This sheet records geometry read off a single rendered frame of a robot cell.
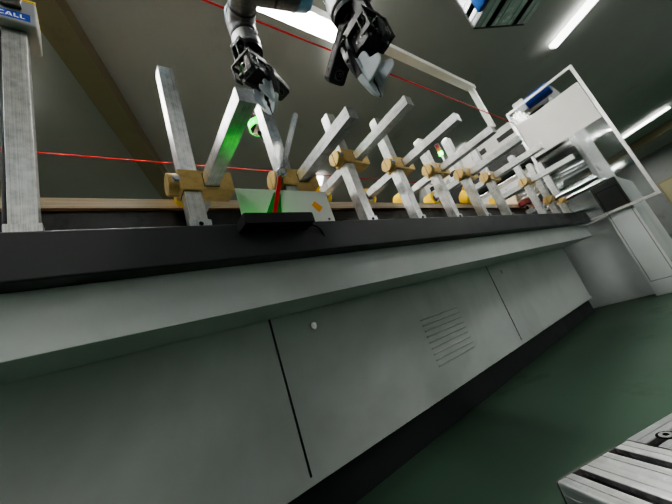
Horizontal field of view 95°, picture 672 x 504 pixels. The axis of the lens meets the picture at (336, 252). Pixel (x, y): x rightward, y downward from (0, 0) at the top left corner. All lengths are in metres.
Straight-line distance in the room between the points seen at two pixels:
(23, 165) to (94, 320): 0.29
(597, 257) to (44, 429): 3.19
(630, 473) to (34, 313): 0.72
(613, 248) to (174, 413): 3.00
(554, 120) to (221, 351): 2.91
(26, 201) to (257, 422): 0.63
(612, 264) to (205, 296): 2.94
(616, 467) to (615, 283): 2.82
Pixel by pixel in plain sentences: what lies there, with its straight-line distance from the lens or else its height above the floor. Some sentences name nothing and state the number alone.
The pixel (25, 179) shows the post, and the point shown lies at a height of 0.81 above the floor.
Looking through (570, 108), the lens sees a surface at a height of 1.46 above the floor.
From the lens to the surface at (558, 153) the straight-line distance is 3.10.
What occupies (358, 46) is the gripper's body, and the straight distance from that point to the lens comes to 0.73.
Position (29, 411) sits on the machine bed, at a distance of 0.83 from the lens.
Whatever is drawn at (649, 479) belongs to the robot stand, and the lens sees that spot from 0.38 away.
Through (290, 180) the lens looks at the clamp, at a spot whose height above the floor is 0.83.
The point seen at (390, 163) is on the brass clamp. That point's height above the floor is 0.94.
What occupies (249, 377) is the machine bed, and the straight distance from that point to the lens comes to 0.86.
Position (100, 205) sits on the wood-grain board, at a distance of 0.94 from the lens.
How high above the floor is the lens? 0.40
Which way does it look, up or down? 16 degrees up
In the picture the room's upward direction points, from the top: 19 degrees counter-clockwise
